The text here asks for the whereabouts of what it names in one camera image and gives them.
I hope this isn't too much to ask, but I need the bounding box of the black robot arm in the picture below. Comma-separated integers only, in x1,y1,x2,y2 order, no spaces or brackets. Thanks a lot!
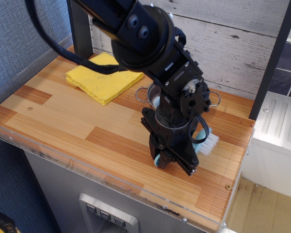
78,0,211,175

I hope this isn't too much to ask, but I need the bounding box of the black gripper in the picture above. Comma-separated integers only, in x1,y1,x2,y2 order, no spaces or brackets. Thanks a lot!
141,108,199,176

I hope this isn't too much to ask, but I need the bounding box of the blue plush toy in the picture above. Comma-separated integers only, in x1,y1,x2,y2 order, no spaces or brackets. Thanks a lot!
153,96,160,109

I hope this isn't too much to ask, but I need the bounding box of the clear acrylic table edge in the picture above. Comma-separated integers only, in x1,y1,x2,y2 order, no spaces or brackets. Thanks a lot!
0,121,227,230

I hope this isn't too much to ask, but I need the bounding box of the grey cabinet with buttons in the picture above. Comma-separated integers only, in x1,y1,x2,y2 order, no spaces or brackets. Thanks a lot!
23,148,221,233

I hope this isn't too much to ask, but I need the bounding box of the yellow object at corner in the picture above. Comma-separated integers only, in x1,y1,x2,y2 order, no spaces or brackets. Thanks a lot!
0,208,21,233

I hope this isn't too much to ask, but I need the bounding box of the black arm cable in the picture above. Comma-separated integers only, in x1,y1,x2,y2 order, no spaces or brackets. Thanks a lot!
24,0,127,76

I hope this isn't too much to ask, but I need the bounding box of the folded yellow cloth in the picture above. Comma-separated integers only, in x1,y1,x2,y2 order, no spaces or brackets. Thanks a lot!
65,66,144,105

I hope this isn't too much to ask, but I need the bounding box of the dark left shelf post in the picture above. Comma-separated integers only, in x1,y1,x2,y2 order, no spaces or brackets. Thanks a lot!
66,0,93,59

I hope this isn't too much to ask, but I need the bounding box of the white ribbed cabinet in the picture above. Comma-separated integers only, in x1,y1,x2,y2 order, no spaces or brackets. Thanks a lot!
242,92,291,197

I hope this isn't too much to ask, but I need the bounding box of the small steel pot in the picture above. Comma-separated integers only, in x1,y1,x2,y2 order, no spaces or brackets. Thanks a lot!
145,83,221,113

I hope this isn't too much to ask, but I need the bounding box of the light blue dish brush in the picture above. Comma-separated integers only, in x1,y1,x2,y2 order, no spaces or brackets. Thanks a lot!
154,128,219,167

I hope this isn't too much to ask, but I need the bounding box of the dark shelf post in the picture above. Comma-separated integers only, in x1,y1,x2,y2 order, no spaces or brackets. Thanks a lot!
249,0,291,120
66,0,93,59

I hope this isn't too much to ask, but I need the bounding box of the dark right shelf post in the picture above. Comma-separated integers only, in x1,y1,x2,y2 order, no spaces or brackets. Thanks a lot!
249,0,291,120

